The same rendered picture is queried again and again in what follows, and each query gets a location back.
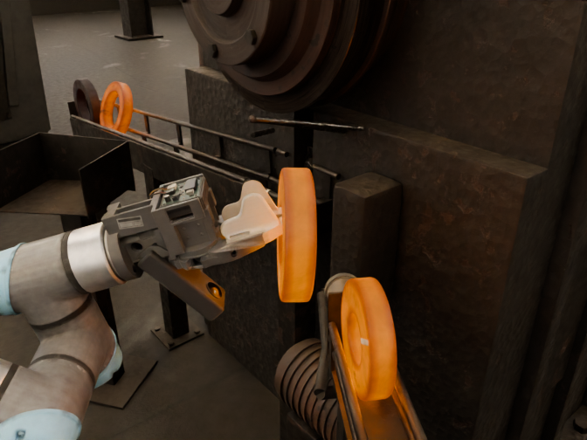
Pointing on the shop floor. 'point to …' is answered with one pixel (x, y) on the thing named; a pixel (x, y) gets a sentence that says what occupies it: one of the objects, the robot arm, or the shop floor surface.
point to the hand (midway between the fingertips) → (293, 220)
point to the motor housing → (305, 394)
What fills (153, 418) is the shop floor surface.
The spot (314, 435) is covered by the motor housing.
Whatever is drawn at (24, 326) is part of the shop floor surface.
